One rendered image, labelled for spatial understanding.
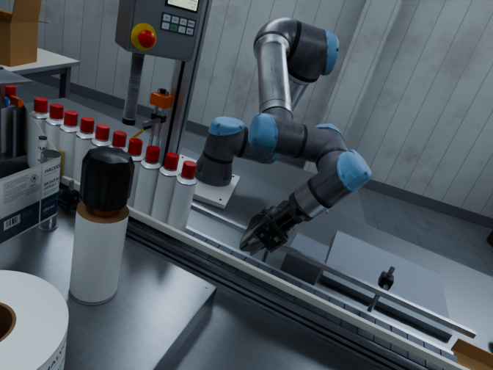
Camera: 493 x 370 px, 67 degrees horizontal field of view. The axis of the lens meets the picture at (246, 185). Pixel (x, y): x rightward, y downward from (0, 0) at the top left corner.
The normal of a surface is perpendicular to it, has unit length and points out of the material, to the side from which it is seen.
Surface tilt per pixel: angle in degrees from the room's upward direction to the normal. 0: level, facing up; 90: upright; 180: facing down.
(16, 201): 90
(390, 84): 90
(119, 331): 0
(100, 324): 0
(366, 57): 90
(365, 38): 90
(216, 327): 0
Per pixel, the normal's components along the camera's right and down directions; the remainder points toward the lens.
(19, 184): 0.92, 0.36
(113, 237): 0.65, 0.48
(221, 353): 0.26, -0.87
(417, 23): -0.17, 0.38
